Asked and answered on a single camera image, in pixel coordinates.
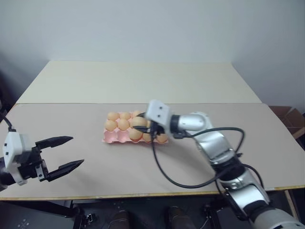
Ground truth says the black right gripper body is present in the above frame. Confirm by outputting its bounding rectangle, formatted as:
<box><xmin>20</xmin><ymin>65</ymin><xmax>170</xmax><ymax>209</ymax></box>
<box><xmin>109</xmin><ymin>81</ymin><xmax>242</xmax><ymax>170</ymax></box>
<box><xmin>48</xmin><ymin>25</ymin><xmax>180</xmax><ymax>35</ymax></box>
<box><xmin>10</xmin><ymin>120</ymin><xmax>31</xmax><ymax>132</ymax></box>
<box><xmin>147</xmin><ymin>120</ymin><xmax>169</xmax><ymax>138</ymax></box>

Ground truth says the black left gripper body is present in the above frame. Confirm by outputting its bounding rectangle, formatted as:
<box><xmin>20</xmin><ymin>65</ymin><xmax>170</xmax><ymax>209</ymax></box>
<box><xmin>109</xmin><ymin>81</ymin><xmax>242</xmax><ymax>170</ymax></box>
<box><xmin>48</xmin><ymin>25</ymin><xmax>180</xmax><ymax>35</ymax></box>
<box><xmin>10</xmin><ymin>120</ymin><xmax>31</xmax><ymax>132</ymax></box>
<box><xmin>17</xmin><ymin>142</ymin><xmax>51</xmax><ymax>184</ymax></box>

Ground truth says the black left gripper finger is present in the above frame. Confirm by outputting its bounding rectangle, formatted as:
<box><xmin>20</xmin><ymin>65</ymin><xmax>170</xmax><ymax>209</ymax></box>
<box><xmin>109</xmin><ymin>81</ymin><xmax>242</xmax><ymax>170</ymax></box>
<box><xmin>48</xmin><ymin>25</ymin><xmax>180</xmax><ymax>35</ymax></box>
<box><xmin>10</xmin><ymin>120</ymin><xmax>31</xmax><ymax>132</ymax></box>
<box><xmin>47</xmin><ymin>159</ymin><xmax>85</xmax><ymax>182</ymax></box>
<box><xmin>35</xmin><ymin>135</ymin><xmax>73</xmax><ymax>152</ymax></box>

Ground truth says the pink egg tray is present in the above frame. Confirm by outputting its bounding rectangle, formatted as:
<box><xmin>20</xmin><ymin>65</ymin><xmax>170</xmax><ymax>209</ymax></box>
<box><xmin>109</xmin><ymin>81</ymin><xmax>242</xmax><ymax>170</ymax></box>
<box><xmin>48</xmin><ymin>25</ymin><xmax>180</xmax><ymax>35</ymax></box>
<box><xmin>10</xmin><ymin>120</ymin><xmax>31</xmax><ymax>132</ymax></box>
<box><xmin>102</xmin><ymin>110</ymin><xmax>170</xmax><ymax>145</ymax></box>

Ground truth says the dark rounded shape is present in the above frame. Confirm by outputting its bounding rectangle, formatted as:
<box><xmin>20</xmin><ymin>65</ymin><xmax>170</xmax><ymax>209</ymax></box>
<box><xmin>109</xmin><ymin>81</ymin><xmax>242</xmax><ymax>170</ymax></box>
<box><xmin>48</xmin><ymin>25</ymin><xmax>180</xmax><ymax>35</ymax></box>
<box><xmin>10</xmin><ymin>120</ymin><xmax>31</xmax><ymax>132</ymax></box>
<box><xmin>166</xmin><ymin>206</ymin><xmax>192</xmax><ymax>229</ymax></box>
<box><xmin>111</xmin><ymin>209</ymin><xmax>131</xmax><ymax>229</ymax></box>

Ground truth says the brown cardboard box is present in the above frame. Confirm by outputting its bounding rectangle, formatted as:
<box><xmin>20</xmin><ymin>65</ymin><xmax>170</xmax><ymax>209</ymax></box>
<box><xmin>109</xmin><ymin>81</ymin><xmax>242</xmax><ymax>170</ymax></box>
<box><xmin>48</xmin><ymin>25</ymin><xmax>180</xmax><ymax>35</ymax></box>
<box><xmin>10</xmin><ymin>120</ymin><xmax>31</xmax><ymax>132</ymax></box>
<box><xmin>268</xmin><ymin>105</ymin><xmax>305</xmax><ymax>140</ymax></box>

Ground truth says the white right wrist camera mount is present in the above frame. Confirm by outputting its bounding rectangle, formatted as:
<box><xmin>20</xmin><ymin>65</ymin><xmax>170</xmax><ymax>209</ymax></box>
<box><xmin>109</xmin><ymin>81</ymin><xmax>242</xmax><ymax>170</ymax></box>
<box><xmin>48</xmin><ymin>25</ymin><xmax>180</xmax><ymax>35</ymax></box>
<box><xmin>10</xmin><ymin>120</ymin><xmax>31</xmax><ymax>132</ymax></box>
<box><xmin>145</xmin><ymin>99</ymin><xmax>173</xmax><ymax>135</ymax></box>

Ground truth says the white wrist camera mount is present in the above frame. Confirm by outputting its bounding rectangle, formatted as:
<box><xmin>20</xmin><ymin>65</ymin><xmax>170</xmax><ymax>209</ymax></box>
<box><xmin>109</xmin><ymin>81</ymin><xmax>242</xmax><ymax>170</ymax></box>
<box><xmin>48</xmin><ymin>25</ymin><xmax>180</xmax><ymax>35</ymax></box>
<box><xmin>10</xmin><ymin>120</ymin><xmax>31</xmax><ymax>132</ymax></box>
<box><xmin>145</xmin><ymin>99</ymin><xmax>173</xmax><ymax>135</ymax></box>
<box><xmin>2</xmin><ymin>132</ymin><xmax>32</xmax><ymax>186</ymax></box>

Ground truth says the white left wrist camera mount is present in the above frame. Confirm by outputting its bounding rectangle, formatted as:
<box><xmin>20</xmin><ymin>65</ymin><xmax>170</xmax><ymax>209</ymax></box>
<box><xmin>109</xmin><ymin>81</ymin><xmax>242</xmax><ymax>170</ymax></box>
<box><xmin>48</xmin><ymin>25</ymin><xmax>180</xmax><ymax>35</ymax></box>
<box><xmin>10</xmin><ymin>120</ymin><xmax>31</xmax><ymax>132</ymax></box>
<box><xmin>2</xmin><ymin>132</ymin><xmax>32</xmax><ymax>186</ymax></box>

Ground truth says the black table frame bar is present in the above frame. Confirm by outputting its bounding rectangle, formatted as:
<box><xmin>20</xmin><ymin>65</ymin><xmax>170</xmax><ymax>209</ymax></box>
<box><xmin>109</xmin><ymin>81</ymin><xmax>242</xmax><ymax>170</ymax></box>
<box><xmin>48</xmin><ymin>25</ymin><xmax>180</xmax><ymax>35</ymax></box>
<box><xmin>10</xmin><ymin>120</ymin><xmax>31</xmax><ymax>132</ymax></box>
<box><xmin>0</xmin><ymin>199</ymin><xmax>81</xmax><ymax>218</ymax></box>

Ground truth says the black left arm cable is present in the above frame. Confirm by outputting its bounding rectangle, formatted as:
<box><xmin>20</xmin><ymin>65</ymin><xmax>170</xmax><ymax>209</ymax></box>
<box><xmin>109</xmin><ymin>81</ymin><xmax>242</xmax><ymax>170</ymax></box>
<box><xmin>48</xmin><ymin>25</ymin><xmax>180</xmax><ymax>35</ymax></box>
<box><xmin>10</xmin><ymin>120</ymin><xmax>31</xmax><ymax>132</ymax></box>
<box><xmin>0</xmin><ymin>111</ymin><xmax>17</xmax><ymax>132</ymax></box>

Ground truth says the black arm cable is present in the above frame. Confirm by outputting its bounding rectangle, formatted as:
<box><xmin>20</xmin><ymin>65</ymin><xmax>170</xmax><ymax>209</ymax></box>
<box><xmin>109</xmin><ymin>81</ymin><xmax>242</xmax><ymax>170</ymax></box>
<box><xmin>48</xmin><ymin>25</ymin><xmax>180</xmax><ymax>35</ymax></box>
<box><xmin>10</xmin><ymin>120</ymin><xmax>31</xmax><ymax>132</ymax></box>
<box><xmin>149</xmin><ymin>127</ymin><xmax>246</xmax><ymax>189</ymax></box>
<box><xmin>0</xmin><ymin>111</ymin><xmax>17</xmax><ymax>132</ymax></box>

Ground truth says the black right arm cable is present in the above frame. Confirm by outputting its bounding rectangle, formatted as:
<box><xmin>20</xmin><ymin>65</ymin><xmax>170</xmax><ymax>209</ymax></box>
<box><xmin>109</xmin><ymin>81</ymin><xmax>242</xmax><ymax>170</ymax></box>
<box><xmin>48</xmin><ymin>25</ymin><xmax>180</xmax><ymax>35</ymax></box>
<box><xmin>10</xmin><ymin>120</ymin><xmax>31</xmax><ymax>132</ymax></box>
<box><xmin>149</xmin><ymin>127</ymin><xmax>246</xmax><ymax>189</ymax></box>

